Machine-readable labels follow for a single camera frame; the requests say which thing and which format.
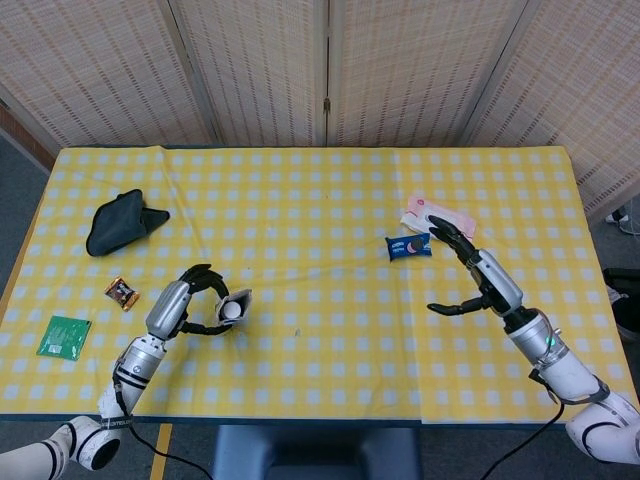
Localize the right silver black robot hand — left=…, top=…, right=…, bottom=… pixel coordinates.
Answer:
left=426, top=215, right=524, bottom=317

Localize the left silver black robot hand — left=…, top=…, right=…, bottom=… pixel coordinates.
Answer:
left=144, top=264, right=236, bottom=341

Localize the blue Crest toothpaste box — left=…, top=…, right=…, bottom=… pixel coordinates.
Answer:
left=214, top=288, right=254, bottom=326

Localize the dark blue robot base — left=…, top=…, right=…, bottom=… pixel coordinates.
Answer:
left=209, top=424, right=424, bottom=480

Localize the brown orange snack packet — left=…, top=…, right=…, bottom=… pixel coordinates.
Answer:
left=103, top=277, right=141, bottom=313

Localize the blue Oreo cookie packet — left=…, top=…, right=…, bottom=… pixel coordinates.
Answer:
left=384, top=233, right=432, bottom=262

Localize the dark green folded cloth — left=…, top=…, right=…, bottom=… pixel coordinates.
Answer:
left=85, top=188, right=171, bottom=258

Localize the pink white wet wipes pack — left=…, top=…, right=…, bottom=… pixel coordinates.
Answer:
left=400, top=194, right=477, bottom=251

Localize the green sachet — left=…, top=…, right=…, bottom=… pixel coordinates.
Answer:
left=35, top=315, right=93, bottom=362

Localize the black bag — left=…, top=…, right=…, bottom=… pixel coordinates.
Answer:
left=602, top=268, right=640, bottom=342

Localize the yellow white checked tablecloth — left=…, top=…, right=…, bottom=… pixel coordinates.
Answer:
left=0, top=144, right=640, bottom=425

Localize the woven bamboo screen panel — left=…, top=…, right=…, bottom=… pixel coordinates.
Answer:
left=167, top=0, right=331, bottom=148
left=462, top=0, right=640, bottom=216
left=0, top=0, right=221, bottom=149
left=327, top=0, right=529, bottom=148

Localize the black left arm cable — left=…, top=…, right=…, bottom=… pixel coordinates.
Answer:
left=127, top=424, right=216, bottom=480

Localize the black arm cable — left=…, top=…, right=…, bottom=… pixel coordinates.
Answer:
left=484, top=399, right=566, bottom=480
left=127, top=424, right=216, bottom=480

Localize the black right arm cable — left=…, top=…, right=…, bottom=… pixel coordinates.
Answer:
left=484, top=399, right=566, bottom=480

